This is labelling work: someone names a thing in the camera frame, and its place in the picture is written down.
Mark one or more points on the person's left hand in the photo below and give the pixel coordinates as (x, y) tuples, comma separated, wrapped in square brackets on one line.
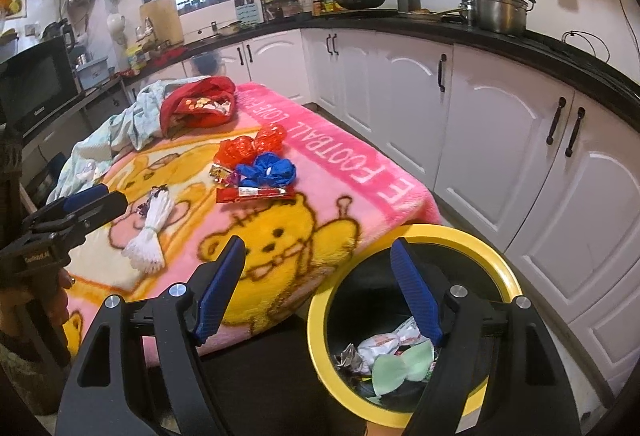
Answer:
[(61, 296)]

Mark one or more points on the flat frying pan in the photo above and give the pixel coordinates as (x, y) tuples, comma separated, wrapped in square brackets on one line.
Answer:
[(430, 12)]

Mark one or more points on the blue grey storage box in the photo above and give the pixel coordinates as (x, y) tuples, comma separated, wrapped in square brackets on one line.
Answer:
[(92, 72)]

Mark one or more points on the red cellophane wrapper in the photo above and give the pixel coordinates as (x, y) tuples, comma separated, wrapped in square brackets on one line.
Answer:
[(245, 149)]

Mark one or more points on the white wall-mounted appliance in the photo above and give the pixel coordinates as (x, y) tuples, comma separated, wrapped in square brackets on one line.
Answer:
[(115, 26)]

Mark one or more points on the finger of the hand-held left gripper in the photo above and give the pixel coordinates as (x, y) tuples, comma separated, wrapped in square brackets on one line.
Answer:
[(80, 198), (100, 211)]

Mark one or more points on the group of condiment bottles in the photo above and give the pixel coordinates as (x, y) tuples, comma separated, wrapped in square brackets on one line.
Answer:
[(327, 5)]

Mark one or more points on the dark cloth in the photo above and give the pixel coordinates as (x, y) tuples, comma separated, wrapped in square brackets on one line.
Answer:
[(270, 381)]

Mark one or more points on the steel mug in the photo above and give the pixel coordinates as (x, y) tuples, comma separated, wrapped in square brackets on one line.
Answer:
[(408, 1)]

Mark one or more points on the wooden cutting board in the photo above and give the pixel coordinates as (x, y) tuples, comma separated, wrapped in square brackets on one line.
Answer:
[(162, 19)]

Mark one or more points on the pink cartoon printed blanket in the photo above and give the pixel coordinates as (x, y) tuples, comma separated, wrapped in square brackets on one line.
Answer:
[(325, 166)]

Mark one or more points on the red dish cloth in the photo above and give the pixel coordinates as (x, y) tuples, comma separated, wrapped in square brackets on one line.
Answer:
[(167, 56)]

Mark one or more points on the red printed cloth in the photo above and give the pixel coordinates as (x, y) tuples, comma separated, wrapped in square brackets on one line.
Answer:
[(200, 96)]

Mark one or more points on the blue plastic container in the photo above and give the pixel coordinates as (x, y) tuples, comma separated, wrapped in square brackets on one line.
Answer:
[(206, 62)]

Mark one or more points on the pale green wrapper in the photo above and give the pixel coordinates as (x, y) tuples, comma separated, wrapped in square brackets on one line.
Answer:
[(400, 366)]

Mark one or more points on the metal shelf rack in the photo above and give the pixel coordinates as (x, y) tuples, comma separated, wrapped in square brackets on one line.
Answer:
[(95, 96)]

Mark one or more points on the steel stock pot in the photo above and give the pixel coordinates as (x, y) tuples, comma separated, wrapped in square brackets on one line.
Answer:
[(500, 14)]

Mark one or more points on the black microwave oven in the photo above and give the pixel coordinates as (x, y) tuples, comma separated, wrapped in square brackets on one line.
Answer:
[(35, 81)]

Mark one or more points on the blue foil wrapper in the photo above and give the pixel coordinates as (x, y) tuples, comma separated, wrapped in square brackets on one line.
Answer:
[(270, 169)]

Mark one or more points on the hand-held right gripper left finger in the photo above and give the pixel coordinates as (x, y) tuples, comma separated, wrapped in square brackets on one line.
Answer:
[(220, 286)]

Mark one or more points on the light blue cloth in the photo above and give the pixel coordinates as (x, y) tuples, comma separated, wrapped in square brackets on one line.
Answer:
[(125, 126)]

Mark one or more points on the black wok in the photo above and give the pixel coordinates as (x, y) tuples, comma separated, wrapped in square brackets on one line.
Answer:
[(360, 0)]

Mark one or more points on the red snack stick packet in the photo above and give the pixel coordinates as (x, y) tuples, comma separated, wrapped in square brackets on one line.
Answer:
[(255, 192)]

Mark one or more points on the small colourful foil wrapper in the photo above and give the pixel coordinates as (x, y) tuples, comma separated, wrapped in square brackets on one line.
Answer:
[(225, 175)]

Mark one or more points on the bundle of white sticks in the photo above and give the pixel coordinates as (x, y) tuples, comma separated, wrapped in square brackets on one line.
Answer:
[(147, 241)]

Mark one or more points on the silver wrapper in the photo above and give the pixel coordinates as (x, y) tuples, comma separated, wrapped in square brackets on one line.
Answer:
[(350, 358)]

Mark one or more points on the yellow rimmed trash bin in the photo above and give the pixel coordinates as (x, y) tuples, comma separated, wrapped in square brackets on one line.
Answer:
[(320, 316)]

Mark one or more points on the black kitchen countertop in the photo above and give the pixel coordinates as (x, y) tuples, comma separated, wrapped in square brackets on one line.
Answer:
[(575, 56)]

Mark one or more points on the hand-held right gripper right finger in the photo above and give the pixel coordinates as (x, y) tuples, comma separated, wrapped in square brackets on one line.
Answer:
[(415, 291)]

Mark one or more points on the light blue knife holder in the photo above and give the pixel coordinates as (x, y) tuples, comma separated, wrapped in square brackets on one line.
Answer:
[(249, 14)]

